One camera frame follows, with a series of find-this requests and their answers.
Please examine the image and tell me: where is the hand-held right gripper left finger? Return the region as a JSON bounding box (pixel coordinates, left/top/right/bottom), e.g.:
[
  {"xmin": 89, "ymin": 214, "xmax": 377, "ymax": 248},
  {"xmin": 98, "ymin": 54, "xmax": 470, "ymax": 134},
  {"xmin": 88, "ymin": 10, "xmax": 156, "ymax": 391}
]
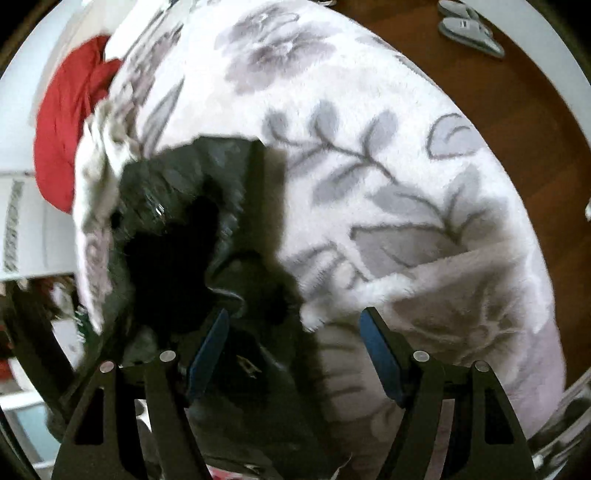
[{"xmin": 51, "ymin": 308, "xmax": 230, "ymax": 480}]

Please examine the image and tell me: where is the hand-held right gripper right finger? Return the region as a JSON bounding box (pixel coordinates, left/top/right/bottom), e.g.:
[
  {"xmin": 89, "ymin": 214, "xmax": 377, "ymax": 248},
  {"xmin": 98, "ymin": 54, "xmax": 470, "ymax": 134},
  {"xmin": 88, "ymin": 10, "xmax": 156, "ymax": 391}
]
[{"xmin": 359, "ymin": 306, "xmax": 539, "ymax": 480}]

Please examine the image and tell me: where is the black jacket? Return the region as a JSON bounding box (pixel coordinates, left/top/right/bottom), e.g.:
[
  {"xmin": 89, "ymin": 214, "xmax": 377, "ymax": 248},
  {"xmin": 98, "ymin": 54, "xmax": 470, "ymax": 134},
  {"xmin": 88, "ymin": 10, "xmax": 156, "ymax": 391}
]
[{"xmin": 46, "ymin": 135, "xmax": 342, "ymax": 480}]

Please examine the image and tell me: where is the white floral fleece blanket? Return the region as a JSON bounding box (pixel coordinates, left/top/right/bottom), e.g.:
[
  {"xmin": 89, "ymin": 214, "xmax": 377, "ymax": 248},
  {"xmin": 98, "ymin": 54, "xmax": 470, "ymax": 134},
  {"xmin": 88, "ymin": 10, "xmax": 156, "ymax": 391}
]
[{"xmin": 74, "ymin": 0, "xmax": 568, "ymax": 480}]

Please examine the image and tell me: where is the beige knitted cloth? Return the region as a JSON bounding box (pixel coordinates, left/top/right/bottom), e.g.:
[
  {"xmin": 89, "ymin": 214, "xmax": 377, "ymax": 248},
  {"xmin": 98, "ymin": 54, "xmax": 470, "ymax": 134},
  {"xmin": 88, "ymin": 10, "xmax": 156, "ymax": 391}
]
[{"xmin": 74, "ymin": 98, "xmax": 144, "ymax": 227}]

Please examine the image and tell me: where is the red cloth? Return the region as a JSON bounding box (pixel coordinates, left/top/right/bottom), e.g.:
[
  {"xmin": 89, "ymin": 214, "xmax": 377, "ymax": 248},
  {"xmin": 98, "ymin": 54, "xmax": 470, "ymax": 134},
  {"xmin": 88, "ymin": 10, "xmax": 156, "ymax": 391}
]
[{"xmin": 33, "ymin": 36, "xmax": 123, "ymax": 214}]

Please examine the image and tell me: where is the grey slipper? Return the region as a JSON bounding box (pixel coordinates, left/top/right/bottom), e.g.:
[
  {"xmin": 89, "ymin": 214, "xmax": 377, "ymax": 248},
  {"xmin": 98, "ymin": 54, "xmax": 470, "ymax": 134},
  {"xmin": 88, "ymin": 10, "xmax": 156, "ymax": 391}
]
[
  {"xmin": 438, "ymin": 17, "xmax": 507, "ymax": 60},
  {"xmin": 437, "ymin": 0, "xmax": 494, "ymax": 36}
]

